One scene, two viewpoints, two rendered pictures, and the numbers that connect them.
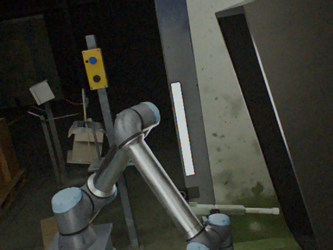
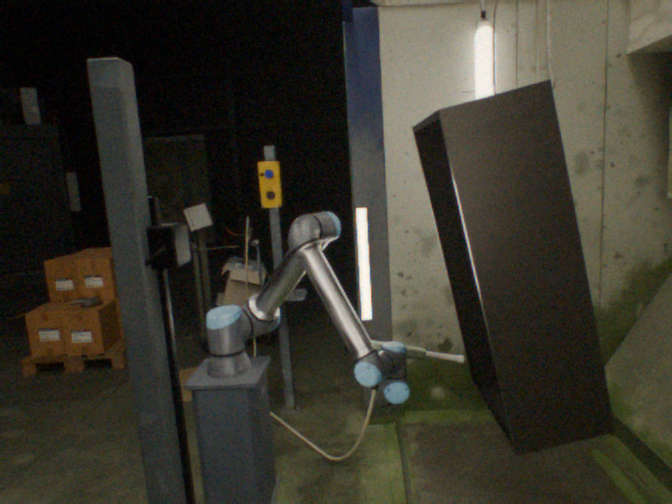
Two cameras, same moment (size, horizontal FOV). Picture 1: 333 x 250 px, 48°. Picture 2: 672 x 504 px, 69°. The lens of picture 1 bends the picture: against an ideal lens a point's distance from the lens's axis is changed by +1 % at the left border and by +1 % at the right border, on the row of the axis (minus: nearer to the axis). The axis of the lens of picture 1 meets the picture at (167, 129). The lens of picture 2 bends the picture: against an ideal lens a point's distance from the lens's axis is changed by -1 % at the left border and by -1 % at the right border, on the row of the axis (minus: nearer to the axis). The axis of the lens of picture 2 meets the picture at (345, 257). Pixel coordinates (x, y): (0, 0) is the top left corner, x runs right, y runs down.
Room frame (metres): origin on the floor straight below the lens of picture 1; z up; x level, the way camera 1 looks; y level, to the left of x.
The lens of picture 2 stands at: (-0.36, 0.03, 1.45)
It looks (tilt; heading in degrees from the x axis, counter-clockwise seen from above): 10 degrees down; 359
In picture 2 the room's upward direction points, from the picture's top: 3 degrees counter-clockwise
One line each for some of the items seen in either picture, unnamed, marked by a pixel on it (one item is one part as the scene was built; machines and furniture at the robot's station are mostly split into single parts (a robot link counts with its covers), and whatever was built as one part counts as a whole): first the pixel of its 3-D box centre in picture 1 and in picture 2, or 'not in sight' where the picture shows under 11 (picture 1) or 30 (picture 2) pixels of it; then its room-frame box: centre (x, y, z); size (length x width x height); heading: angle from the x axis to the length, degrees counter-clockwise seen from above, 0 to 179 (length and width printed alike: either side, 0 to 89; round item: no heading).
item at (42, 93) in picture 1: (72, 135); (227, 273); (3.98, 1.05, 0.64); 0.73 x 0.50 x 1.27; 101
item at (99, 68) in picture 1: (96, 69); (270, 184); (2.51, 0.40, 1.42); 0.12 x 0.06 x 0.26; 87
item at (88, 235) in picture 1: (75, 234); (228, 359); (1.69, 0.55, 0.69); 0.19 x 0.19 x 0.10
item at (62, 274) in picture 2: not in sight; (75, 276); (4.03, 2.44, 0.69); 0.38 x 0.29 x 0.36; 178
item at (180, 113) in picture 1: (182, 130); (364, 264); (2.29, -0.10, 0.96); 0.06 x 0.02 x 0.63; 87
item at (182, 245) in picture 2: not in sight; (157, 245); (0.45, 0.33, 1.35); 0.09 x 0.07 x 0.07; 87
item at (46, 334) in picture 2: not in sight; (58, 327); (3.65, 2.44, 0.32); 0.38 x 0.29 x 0.36; 6
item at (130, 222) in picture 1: (115, 150); (280, 284); (2.57, 0.40, 0.82); 0.06 x 0.06 x 1.64; 87
